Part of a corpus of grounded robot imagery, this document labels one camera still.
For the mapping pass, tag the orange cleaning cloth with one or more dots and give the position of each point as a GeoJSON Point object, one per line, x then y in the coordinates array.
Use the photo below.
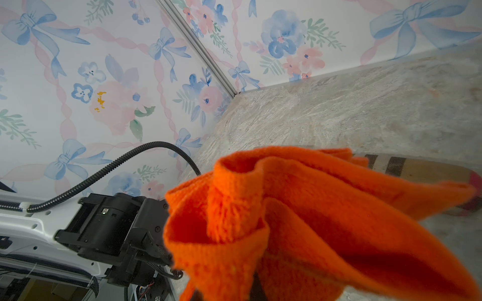
{"type": "Point", "coordinates": [289, 223]}

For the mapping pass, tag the left corner aluminium post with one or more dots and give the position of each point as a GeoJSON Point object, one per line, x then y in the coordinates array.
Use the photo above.
{"type": "Point", "coordinates": [197, 45]}

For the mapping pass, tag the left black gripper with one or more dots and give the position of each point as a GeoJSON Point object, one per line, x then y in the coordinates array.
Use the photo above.
{"type": "Point", "coordinates": [125, 233]}

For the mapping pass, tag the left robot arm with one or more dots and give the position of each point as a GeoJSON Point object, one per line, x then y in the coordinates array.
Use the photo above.
{"type": "Point", "coordinates": [28, 247]}

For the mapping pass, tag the plaid eyeglass case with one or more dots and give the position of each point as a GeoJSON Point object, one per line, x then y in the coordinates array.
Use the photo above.
{"type": "Point", "coordinates": [429, 172]}

